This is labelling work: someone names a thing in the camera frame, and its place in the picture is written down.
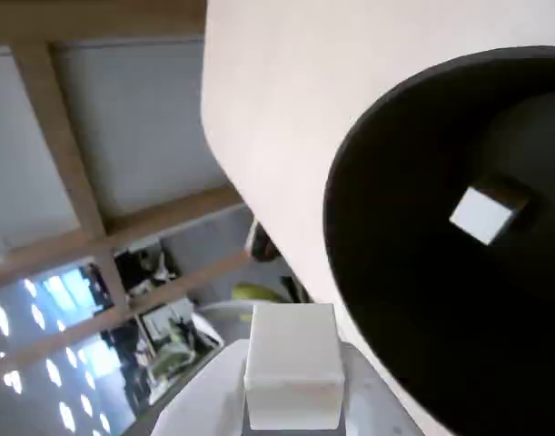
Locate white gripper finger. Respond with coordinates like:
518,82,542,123
342,342,426,436
152,340,251,436

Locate white cube block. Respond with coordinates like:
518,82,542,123
243,302,346,431
448,174,532,247

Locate black pot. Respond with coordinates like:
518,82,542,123
322,45,555,436

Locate white chair green cushion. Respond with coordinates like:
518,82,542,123
193,281,305,351

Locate wooden partition frame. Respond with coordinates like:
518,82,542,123
0,38,255,382

